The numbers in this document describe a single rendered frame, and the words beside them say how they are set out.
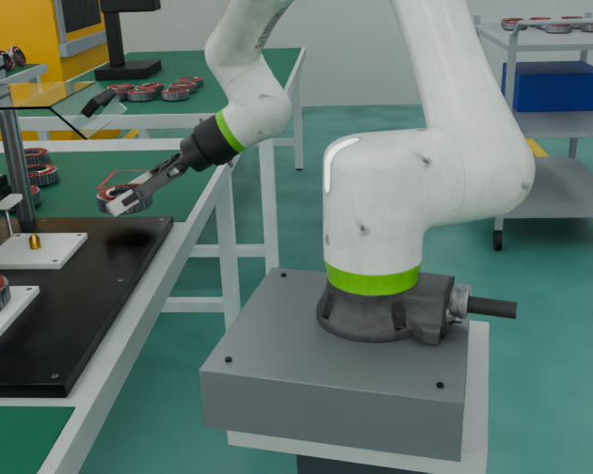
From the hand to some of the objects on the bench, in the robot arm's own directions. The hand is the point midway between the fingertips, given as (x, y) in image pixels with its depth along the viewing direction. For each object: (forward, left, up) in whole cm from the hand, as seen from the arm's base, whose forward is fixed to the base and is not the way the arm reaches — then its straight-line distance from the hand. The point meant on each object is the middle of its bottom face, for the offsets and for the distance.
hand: (125, 197), depth 148 cm
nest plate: (+2, +42, -6) cm, 43 cm away
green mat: (+45, -25, -8) cm, 52 cm away
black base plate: (+6, +31, -8) cm, 33 cm away
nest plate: (+8, +19, -6) cm, 22 cm away
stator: (+44, -25, -8) cm, 51 cm away
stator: (+2, +42, -5) cm, 43 cm away
